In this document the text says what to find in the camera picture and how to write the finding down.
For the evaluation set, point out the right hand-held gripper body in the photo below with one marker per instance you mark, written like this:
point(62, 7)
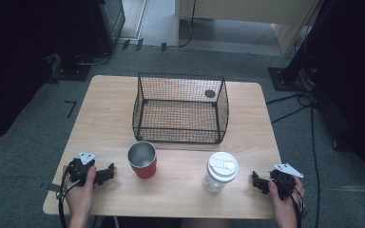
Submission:
point(282, 182)

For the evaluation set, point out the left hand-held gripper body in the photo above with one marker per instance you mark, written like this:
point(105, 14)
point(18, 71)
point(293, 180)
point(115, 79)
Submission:
point(79, 172)

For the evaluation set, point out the red metal cup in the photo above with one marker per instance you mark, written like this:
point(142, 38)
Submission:
point(143, 164)

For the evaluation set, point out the clear jar with white lid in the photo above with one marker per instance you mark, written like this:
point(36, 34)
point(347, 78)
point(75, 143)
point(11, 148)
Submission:
point(220, 172)

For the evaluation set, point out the person's left hand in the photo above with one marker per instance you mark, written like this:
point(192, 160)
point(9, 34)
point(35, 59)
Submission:
point(80, 196)

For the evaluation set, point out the person's right hand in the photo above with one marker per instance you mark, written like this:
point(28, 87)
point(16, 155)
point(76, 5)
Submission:
point(283, 205)

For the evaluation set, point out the grey tape strip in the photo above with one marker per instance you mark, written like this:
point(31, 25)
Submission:
point(53, 187)

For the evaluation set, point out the black round disc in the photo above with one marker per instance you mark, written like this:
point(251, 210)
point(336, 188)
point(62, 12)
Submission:
point(209, 93)

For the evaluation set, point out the black stand base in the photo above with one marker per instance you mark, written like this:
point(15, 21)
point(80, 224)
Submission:
point(71, 71)

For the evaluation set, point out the black metal stand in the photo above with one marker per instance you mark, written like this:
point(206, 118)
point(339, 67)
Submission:
point(293, 72)

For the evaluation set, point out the black tape mark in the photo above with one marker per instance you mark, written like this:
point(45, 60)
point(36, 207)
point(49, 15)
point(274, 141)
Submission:
point(125, 44)
point(139, 44)
point(163, 47)

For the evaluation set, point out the dark curtain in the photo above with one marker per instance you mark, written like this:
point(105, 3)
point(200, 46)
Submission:
point(19, 63)
point(355, 79)

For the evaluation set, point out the black cabinet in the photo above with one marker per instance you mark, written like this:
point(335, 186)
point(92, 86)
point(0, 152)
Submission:
point(107, 25)

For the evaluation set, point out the beige wooden furniture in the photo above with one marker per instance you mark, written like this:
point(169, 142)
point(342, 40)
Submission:
point(250, 9)

